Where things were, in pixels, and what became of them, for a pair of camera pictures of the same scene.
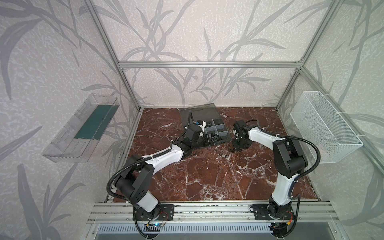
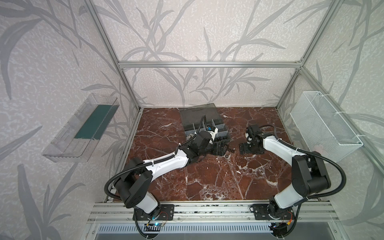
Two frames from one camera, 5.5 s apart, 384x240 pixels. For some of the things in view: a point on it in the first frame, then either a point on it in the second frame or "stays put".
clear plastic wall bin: x=75 y=141 stays put
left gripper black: x=206 y=138 to x=218 y=146
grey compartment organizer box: x=208 y=113 stays put
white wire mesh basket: x=319 y=125 stays put
